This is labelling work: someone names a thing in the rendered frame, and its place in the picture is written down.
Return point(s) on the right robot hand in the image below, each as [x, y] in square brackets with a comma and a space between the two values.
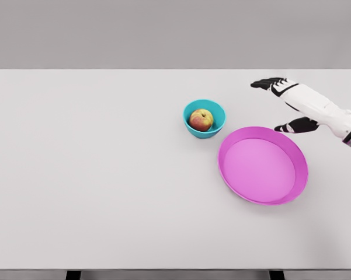
[303, 102]

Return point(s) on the red yellow apple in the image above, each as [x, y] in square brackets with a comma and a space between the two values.
[201, 119]

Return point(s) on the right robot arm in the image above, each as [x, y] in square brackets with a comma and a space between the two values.
[346, 122]

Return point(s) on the pink plate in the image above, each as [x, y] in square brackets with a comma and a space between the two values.
[260, 169]

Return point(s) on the blue bowl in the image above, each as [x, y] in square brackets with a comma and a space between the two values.
[204, 104]

